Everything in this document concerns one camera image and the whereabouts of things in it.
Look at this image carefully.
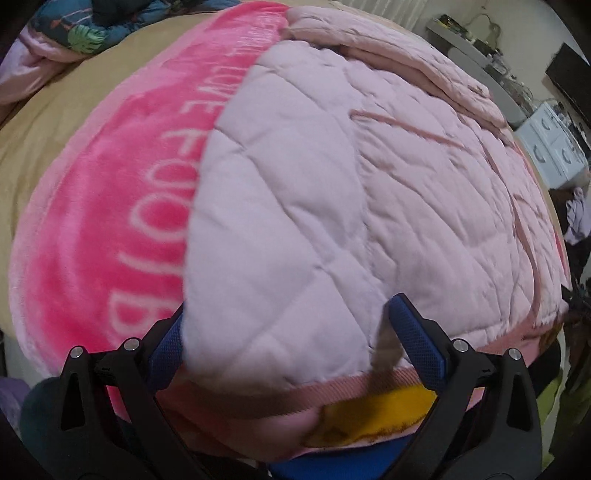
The grey shelf unit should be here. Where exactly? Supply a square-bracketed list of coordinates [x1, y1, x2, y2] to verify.
[426, 14, 528, 129]

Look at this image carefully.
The tan bed sheet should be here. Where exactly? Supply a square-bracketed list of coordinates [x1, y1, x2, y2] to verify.
[0, 14, 208, 338]

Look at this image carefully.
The black wall television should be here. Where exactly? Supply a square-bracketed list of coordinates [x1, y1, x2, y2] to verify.
[545, 43, 591, 124]

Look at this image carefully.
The pink quilted jacket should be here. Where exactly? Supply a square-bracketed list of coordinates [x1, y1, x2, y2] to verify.
[158, 6, 568, 461]

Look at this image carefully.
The white drawer dresser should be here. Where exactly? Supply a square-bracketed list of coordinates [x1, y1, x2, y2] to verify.
[515, 102, 589, 190]

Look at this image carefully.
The blue floral quilted jacket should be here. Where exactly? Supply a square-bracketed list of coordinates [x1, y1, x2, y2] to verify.
[30, 0, 239, 55]

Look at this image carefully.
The pink football fleece blanket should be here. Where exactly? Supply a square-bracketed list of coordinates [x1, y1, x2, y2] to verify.
[9, 2, 294, 375]

